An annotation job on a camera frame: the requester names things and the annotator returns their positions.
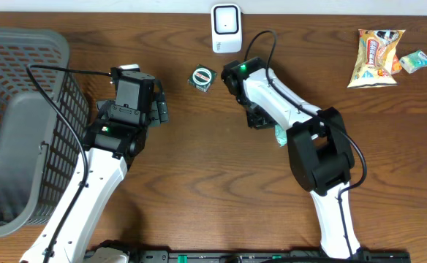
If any pale teal wet-wipe pack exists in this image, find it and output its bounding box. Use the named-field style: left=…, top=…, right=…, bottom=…
left=274, top=124, right=287, bottom=147

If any dark green round-label box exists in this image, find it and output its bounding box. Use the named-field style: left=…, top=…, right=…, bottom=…
left=187, top=64, right=217, bottom=93

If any yellow snack bag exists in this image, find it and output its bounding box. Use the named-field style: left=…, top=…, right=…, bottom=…
left=347, top=29, right=405, bottom=89

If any orange tissue pack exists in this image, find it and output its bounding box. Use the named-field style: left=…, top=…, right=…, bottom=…
left=391, top=55, right=402, bottom=75

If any teal tissue pack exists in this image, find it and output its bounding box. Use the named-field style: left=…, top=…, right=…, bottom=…
left=399, top=50, right=427, bottom=74

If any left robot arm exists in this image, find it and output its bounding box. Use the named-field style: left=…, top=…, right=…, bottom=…
left=20, top=64, right=169, bottom=262

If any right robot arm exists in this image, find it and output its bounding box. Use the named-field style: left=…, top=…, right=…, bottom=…
left=221, top=57, right=360, bottom=259

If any grey plastic shopping basket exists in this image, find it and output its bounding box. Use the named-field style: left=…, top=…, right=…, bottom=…
left=0, top=28, right=89, bottom=237

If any right black cable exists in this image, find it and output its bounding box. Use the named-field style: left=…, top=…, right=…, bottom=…
left=243, top=29, right=368, bottom=259

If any black cable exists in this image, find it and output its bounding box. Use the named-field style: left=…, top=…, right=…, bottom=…
left=243, top=29, right=368, bottom=259
left=25, top=64, right=113, bottom=263

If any left black cable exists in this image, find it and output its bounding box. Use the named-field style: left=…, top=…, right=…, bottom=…
left=25, top=64, right=113, bottom=263

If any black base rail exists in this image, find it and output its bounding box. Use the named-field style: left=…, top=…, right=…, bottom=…
left=83, top=249, right=412, bottom=263

